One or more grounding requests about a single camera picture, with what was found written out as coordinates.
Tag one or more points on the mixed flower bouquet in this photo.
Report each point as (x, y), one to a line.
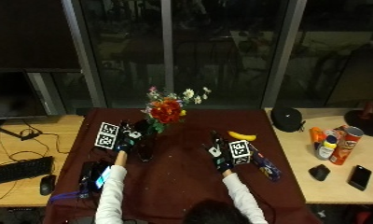
(168, 110)

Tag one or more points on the dark glass vase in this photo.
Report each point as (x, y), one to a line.
(147, 146)

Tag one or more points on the black computer monitor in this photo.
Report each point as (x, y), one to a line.
(13, 93)

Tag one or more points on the red chips can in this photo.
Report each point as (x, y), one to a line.
(347, 146)

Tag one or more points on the maroon tablecloth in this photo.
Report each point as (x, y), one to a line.
(183, 183)

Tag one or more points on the black smartphone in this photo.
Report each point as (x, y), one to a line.
(360, 177)

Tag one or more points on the black round case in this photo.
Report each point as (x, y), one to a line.
(287, 119)

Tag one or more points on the orange bottle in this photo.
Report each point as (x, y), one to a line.
(317, 136)

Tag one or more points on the black lamp base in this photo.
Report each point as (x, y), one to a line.
(367, 122)

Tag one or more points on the yellow banana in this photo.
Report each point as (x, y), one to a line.
(242, 136)

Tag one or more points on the colourful snack bag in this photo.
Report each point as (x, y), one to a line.
(336, 132)

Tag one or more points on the blue snack packet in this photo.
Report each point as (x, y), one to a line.
(266, 165)

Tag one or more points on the white bottle yellow cap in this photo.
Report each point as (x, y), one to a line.
(327, 148)

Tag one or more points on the black angular mouse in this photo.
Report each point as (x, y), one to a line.
(320, 172)

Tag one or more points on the person's right hand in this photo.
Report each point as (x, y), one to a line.
(220, 157)

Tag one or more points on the black keyboard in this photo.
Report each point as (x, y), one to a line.
(20, 170)

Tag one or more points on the lit smartphone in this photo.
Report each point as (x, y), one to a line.
(102, 177)

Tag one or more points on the black battery pack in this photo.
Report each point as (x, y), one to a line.
(86, 174)

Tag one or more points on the black computer mouse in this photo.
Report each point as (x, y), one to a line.
(47, 184)

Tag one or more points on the person's left hand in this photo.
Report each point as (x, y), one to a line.
(127, 141)

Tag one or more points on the white marker cube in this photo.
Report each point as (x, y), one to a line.
(239, 152)
(107, 135)

